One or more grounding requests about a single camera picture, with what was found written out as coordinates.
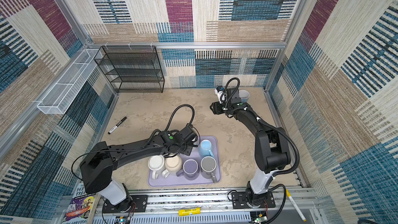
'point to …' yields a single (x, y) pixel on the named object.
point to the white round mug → (156, 164)
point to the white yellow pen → (300, 214)
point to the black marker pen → (115, 127)
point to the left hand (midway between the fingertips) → (189, 145)
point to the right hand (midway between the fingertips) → (215, 107)
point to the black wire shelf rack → (131, 69)
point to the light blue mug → (204, 150)
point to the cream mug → (173, 164)
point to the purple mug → (190, 170)
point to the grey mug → (208, 165)
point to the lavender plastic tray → (175, 180)
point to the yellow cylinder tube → (189, 211)
